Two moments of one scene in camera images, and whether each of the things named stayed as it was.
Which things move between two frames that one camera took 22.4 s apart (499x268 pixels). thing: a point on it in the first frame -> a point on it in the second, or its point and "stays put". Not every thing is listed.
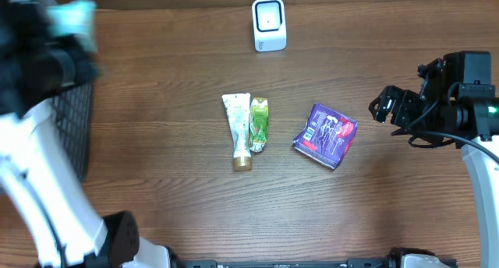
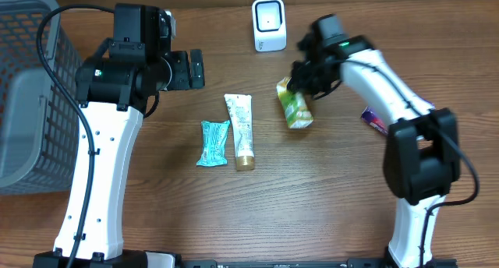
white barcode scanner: [269, 24] stays put
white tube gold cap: [237, 107] stays put
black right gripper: [402, 107] -> [304, 75]
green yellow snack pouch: [259, 124] -> [298, 114]
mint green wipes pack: [77, 18] -> [214, 143]
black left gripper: [72, 68] -> [196, 69]
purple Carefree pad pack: [327, 137] -> [374, 120]
